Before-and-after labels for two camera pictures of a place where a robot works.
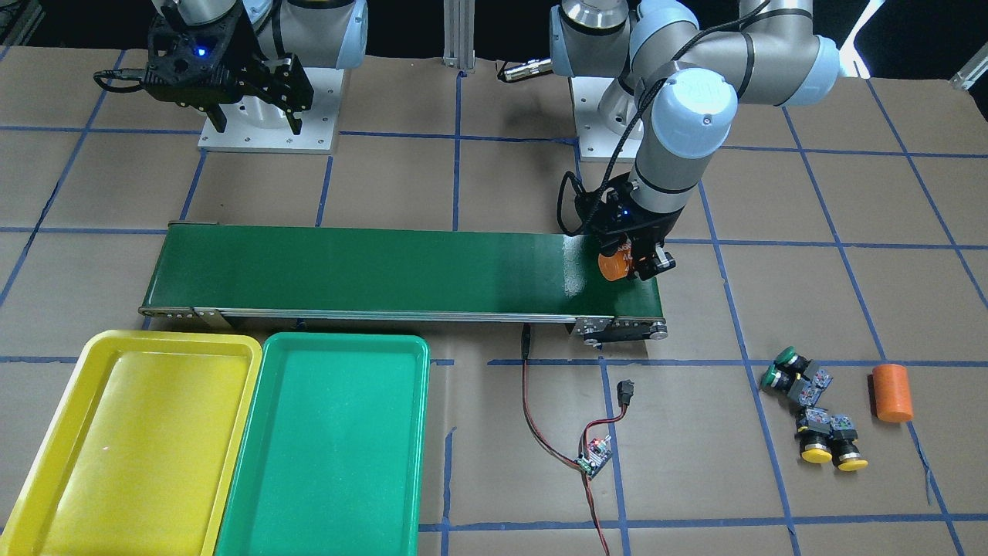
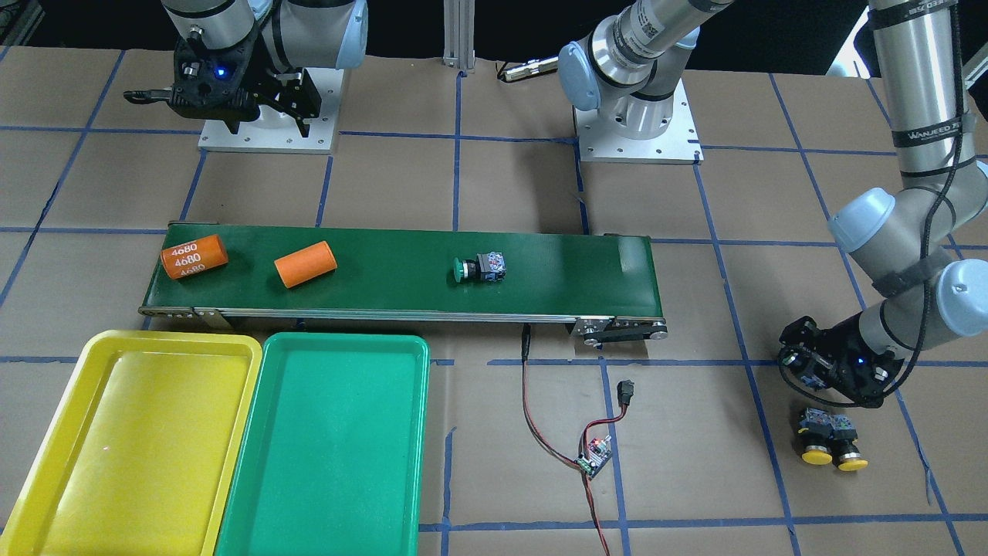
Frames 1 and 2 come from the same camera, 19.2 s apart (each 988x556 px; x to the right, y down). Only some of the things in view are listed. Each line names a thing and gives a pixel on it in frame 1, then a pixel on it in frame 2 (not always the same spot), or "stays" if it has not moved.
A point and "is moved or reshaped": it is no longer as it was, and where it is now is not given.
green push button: x=786 y=359 is moved or reshaped
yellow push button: x=845 y=451 stays
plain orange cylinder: x=894 y=395 to x=305 y=263
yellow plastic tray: x=143 y=455 stays
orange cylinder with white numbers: x=617 y=266 to x=194 y=256
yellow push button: x=813 y=435 stays
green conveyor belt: x=310 y=271 stays
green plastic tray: x=331 y=456 stays
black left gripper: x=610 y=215 to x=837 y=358
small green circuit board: x=599 y=454 stays
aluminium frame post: x=458 y=22 stays
